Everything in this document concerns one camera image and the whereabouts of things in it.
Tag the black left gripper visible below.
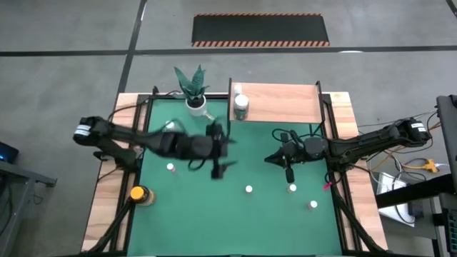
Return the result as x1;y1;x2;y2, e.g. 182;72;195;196
190;121;239;180

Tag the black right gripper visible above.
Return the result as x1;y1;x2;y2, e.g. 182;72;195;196
265;132;330;184

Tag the large green-label bottle white cap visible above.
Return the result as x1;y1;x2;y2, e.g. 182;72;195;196
233;94;250;121

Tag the amber bottle yellow cap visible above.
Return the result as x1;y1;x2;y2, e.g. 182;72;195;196
129;185;157;207

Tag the green table mat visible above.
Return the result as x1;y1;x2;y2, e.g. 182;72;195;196
126;98;343;256

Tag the snake plant in white pot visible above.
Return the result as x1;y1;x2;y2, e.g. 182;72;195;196
174;64;211;118

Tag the white paper sheet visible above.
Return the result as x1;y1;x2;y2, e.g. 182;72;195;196
376;171;418;226

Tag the black hazard-striped floor mat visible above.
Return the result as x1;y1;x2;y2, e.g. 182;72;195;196
191;13;331;48

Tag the black desk beam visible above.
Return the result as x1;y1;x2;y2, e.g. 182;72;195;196
374;173;457;210

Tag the yellow power splitter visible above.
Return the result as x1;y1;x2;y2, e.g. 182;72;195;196
402;158;439;174

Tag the black screen edge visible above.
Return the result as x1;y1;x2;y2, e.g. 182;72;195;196
436;94;457;186

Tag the grey side desk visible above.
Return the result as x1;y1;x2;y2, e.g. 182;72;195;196
0;156;58;257

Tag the blue-lit black device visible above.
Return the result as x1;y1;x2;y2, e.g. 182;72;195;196
0;141;20;165

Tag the wooden shelf with black frame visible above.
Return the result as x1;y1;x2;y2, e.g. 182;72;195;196
227;77;326;136

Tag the black aluminium rig frame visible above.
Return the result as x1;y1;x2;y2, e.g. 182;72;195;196
80;85;390;257

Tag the long black cable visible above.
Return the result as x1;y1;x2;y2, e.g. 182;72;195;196
106;89;186;122

